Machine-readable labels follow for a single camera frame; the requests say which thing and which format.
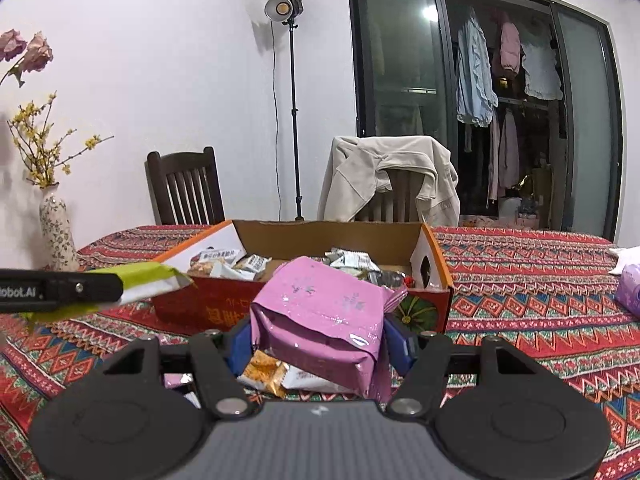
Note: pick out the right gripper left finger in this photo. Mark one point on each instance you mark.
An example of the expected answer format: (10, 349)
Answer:
(217, 359)

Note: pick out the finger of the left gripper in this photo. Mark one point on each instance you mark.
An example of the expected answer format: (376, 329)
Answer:
(48, 291)

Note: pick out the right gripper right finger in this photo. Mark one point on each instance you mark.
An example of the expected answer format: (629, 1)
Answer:
(422, 361)

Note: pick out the pink snack bag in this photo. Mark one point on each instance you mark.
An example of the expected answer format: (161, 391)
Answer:
(327, 323)

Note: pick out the green snack bag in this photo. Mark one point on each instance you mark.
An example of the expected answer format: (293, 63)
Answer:
(142, 281)

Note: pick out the white pumpkin seed crisp packet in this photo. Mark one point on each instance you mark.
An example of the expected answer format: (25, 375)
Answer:
(231, 264)

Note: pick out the yellow small snack packet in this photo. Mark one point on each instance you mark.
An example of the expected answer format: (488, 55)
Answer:
(265, 373)

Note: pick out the silver red snack packet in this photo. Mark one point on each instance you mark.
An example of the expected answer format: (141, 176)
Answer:
(388, 278)

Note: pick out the orange cardboard snack box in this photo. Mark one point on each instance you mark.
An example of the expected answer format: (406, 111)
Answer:
(219, 303)

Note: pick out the white silver packet in box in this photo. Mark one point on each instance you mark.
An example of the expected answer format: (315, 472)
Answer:
(340, 258)

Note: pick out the patterned red tablecloth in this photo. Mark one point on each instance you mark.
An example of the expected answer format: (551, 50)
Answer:
(549, 294)

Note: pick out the yellow flower branches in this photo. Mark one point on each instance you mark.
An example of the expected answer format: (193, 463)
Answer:
(41, 153)

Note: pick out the chair with beige jacket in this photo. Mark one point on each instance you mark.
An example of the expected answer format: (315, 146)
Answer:
(397, 205)

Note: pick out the dark wooden chair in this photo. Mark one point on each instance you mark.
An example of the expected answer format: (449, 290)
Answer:
(185, 188)

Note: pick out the purple tissue pack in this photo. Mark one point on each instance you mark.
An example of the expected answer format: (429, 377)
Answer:
(628, 290)

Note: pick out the beige jacket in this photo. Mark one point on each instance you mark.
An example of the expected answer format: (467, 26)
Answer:
(358, 168)

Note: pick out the pink artificial roses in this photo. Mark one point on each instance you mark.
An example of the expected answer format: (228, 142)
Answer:
(24, 56)

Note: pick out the white tissue paper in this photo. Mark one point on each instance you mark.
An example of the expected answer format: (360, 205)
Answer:
(624, 257)

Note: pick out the light blue hanging shirt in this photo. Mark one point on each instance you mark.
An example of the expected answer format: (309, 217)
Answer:
(476, 99)

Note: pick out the black sliding glass door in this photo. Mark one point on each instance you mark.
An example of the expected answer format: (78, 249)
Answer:
(539, 165)

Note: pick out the white hanging top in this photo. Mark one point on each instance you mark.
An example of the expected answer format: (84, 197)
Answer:
(542, 80)

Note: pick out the pink hanging garment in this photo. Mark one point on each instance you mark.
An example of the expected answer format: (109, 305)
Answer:
(507, 55)

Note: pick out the studio light on stand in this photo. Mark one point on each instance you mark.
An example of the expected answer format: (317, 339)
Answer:
(286, 12)

